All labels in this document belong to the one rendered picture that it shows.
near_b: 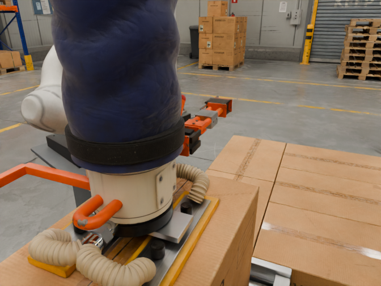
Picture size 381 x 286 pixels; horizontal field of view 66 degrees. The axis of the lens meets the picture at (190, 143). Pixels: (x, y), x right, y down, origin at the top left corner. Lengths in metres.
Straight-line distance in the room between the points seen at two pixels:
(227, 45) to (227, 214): 7.58
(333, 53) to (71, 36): 10.13
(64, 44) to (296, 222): 1.22
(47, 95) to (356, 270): 1.18
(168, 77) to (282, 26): 10.15
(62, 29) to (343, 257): 1.21
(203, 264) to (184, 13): 11.18
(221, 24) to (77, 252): 7.86
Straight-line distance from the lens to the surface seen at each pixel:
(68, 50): 0.49
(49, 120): 0.84
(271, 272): 1.13
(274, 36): 10.66
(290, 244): 1.33
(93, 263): 0.53
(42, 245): 0.60
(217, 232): 0.70
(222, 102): 1.11
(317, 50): 10.47
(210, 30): 8.34
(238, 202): 0.80
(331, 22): 10.41
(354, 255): 1.38
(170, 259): 0.61
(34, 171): 0.75
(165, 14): 0.49
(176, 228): 0.63
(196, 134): 0.81
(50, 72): 0.92
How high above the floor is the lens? 1.40
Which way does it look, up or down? 24 degrees down
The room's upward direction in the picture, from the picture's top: straight up
